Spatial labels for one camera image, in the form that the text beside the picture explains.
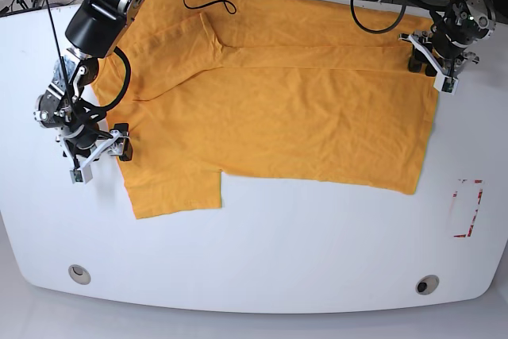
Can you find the left table grommet hole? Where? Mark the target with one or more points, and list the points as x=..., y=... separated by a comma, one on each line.
x=79, y=274

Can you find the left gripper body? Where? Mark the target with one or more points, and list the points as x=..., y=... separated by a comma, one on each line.
x=446, y=57

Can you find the table grommet hole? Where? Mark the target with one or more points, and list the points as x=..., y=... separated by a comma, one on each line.
x=427, y=284
x=79, y=274

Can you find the yellow T-shirt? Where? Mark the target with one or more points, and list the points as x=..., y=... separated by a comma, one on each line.
x=287, y=89

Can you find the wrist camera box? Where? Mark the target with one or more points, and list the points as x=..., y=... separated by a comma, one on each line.
x=81, y=175
x=445, y=84

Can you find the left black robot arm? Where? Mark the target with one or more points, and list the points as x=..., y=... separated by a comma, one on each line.
x=464, y=21

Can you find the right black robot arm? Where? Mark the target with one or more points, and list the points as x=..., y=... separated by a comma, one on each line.
x=94, y=33

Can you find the red tape rectangle marking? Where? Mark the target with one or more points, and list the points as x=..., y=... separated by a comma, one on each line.
x=465, y=207

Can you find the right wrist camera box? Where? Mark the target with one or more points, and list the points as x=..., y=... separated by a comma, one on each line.
x=81, y=175

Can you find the right table grommet hole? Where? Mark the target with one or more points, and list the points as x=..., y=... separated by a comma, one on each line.
x=427, y=284

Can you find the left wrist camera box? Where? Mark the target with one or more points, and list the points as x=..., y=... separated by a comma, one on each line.
x=445, y=84

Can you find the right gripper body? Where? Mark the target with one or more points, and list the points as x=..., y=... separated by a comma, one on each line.
x=85, y=145

